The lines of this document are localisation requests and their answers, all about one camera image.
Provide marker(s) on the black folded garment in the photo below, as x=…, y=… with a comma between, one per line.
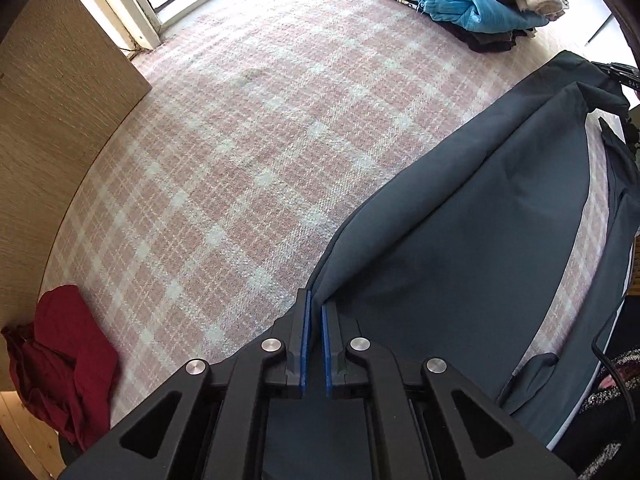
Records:
x=490, y=40

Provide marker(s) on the large light wooden board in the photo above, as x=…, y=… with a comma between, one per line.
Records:
x=50, y=135

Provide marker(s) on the slatted pine panel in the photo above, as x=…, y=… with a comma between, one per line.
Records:
x=20, y=425

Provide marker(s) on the person's black sparkly sweater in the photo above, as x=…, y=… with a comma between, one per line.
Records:
x=600, y=440

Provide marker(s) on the dark red garment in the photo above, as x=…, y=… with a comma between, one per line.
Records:
x=55, y=350

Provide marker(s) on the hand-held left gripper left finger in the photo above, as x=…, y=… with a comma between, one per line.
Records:
x=303, y=360

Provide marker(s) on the dark grey pants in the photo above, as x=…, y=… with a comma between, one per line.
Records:
x=475, y=235

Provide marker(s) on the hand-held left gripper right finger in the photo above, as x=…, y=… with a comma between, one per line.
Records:
x=328, y=360

